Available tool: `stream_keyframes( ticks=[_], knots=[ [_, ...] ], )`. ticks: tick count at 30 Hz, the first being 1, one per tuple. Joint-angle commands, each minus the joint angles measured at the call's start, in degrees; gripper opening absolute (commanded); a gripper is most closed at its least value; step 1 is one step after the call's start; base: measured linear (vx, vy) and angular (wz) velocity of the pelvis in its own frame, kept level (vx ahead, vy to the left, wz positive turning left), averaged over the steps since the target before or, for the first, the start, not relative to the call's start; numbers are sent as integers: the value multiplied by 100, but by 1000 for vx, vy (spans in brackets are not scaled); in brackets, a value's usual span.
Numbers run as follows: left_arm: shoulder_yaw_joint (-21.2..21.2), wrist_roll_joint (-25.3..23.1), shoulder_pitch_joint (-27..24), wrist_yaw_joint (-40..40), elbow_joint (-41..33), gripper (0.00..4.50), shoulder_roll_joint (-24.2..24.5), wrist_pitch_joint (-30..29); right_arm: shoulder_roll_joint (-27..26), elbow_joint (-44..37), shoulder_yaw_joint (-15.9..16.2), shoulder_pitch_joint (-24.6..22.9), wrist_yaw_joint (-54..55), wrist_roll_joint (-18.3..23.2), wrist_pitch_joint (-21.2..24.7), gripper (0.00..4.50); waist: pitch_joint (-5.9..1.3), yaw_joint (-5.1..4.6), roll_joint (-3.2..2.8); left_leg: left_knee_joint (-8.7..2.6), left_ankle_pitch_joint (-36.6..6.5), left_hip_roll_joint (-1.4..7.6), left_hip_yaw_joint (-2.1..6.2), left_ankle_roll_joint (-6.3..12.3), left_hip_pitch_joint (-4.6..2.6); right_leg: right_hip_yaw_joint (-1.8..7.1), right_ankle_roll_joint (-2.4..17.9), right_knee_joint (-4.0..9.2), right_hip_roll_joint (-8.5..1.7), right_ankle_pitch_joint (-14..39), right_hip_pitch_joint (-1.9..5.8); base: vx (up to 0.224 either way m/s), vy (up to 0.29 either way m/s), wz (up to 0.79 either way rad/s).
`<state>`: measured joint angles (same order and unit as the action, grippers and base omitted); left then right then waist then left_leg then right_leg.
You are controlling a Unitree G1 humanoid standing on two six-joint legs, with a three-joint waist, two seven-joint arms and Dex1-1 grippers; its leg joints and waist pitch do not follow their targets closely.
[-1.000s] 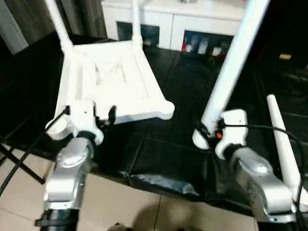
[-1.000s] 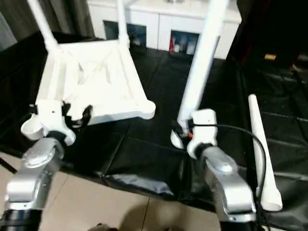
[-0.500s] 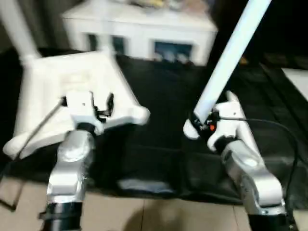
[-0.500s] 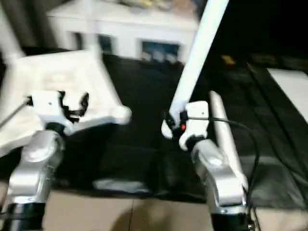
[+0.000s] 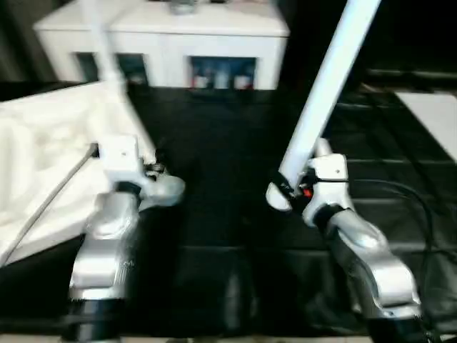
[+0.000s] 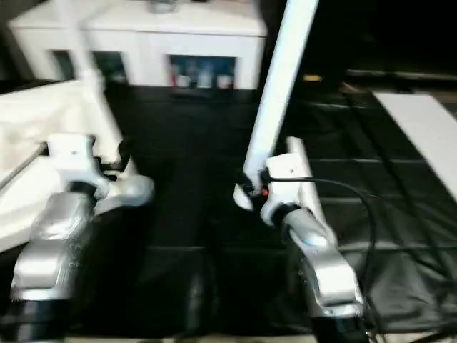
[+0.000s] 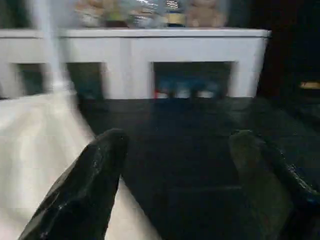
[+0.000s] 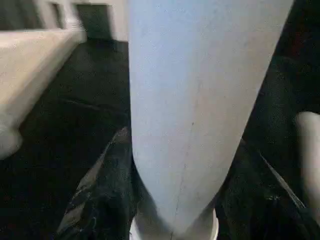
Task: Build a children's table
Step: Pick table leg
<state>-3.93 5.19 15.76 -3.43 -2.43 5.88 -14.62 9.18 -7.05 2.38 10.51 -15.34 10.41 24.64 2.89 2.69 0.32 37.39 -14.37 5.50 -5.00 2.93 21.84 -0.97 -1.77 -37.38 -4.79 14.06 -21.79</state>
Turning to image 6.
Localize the black table mat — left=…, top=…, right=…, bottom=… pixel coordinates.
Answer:
left=0, top=76, right=457, bottom=337

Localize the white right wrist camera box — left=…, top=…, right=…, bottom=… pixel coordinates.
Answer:
left=259, top=153, right=315, bottom=226

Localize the white cabinet with glass doors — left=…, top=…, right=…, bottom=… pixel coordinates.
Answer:
left=6, top=0, right=268, bottom=86

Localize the white flat board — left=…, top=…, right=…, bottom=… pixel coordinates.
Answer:
left=371, top=91, right=457, bottom=201

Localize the black white spotted toy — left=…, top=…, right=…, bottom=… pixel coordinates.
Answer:
left=148, top=0, right=176, bottom=14

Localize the black cabinet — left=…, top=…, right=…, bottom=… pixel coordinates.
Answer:
left=263, top=0, right=457, bottom=90

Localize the white plastic table leg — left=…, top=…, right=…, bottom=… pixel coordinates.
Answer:
left=233, top=0, right=321, bottom=212
left=285, top=136, right=326, bottom=223
left=60, top=0, right=108, bottom=94

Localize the white plastic table top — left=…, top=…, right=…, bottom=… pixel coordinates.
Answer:
left=0, top=76, right=156, bottom=253

